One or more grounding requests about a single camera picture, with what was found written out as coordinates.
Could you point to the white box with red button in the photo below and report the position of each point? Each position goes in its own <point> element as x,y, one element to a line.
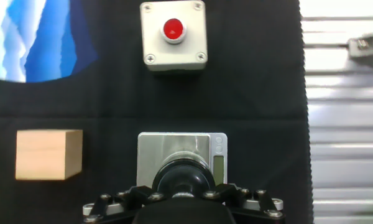
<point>155,46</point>

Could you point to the small silver bracket device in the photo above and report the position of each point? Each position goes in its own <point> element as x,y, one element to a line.
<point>362,46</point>

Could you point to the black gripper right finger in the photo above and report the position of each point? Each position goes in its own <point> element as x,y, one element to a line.
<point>261,202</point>

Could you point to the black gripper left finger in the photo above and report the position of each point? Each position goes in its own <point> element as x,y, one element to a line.
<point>127,196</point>

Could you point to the clear glass jar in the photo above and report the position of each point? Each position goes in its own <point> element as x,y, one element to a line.
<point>183,157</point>

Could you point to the light wooden cube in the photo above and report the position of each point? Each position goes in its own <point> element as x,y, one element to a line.
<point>40,155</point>

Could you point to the black jar lid with knob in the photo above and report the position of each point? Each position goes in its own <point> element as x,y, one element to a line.
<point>180,179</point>

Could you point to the black cloth with blue print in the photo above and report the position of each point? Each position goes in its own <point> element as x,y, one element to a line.
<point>174,102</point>

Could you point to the silver digital scale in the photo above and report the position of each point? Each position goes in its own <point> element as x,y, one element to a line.
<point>149,155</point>

